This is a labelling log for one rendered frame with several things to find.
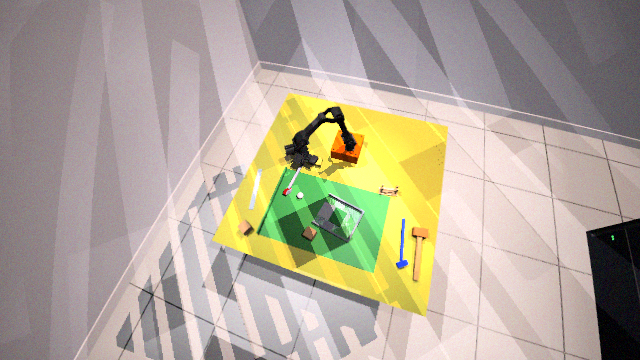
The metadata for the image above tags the blue golf putter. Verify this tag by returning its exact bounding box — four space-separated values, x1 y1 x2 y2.
396 219 408 268

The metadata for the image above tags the white curved flat strip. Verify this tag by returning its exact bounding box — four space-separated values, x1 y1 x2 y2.
249 169 262 210

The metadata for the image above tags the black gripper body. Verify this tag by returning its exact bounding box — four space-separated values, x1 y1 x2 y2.
296 147 319 165

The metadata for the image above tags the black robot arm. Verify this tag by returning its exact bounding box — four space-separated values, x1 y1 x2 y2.
284 106 357 165

